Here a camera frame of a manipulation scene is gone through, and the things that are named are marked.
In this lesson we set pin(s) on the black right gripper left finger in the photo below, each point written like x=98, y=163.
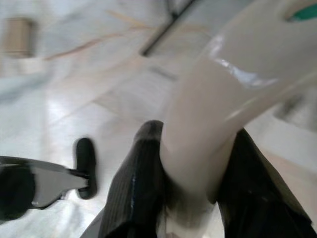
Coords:
x=133, y=188

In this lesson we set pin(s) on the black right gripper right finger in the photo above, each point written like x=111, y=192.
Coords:
x=257, y=198

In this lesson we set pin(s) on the beige plastic dustpan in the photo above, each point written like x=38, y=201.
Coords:
x=198, y=99

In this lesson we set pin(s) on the green object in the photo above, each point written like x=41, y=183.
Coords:
x=305, y=13

